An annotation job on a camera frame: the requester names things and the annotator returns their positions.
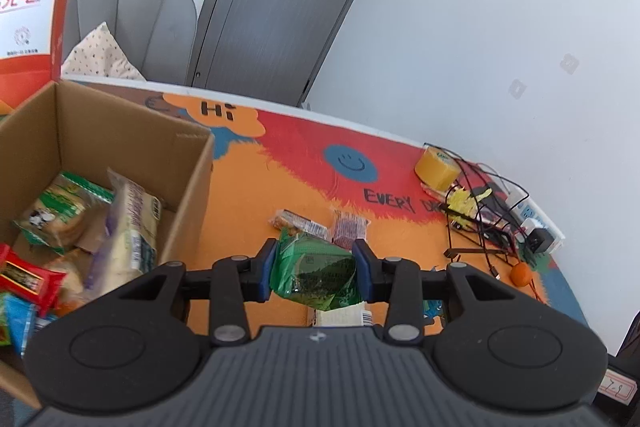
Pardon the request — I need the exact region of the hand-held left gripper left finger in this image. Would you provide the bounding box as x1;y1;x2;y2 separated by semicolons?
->
117;239;279;349

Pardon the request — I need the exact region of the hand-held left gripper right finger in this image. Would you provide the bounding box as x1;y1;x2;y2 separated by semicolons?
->
351;239;522;349

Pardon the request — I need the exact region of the dark green snack packet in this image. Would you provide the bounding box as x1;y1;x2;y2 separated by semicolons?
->
269;229;362;311

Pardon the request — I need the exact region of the dark red snack packet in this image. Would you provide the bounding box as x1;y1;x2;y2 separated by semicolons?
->
332;210;371;251

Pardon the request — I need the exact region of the white grey snack packet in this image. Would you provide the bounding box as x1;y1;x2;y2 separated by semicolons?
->
306;302;377;329

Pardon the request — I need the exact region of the brown nut bar packet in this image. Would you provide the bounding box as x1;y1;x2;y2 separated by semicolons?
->
270;209;332;241

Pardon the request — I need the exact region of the long purple snack packet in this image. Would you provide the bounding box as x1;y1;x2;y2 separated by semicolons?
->
82;167;165;294

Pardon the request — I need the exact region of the brown cardboard box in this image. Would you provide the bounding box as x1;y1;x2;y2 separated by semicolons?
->
0;79;216;410

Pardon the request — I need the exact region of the orange cracker packet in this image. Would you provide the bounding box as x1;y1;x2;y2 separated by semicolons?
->
47;237;96;314

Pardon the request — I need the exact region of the green white panda packet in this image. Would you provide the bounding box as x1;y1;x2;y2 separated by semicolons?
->
12;172;116;256

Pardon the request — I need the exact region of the blue snack packet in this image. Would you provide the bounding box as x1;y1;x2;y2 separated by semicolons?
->
0;294;57;356

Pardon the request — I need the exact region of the colourful printed table mat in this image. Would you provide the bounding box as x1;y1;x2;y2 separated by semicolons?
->
65;79;592;339

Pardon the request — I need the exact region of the yellow toy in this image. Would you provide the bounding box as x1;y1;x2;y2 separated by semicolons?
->
446;186;494;221

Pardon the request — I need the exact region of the yellow tape roll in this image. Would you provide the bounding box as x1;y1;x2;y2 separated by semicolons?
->
415;147;460;189

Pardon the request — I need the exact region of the small orange fruit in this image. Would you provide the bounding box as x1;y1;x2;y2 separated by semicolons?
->
510;262;533;286

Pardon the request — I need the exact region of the black charger plug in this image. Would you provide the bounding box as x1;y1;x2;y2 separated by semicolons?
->
527;229;551;253

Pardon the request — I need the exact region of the white power strip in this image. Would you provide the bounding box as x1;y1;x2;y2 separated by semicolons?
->
500;189;566;256

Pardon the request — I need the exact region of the grey door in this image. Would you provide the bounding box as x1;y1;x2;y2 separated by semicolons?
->
185;0;404;108

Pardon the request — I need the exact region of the dotted beige cushion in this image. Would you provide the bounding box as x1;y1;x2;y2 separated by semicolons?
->
61;22;147;82

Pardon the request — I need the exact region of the dark object with white label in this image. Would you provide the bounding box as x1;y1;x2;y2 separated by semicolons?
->
595;307;640;427

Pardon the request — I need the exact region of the grey chair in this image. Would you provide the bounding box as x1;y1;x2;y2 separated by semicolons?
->
65;0;199;86

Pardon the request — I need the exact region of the white orange paper bag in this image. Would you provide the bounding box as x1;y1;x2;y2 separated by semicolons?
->
0;0;91;116

